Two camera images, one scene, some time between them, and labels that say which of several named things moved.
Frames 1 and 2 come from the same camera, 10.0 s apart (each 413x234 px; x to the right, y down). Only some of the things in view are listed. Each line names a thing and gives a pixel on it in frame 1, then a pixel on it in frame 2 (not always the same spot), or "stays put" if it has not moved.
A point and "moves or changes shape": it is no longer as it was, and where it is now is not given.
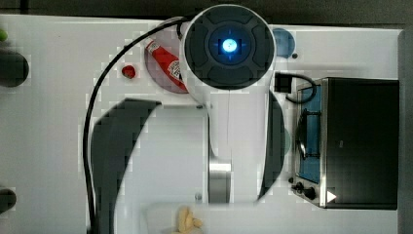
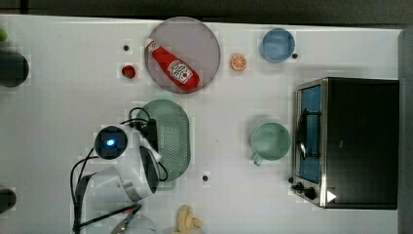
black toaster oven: [347, 142] stays put
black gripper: [283, 82] -> [149, 132]
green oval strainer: [286, 141] moves or changes shape
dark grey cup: [8, 199] stays put
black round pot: [14, 69] stays put
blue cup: [284, 42] stays put
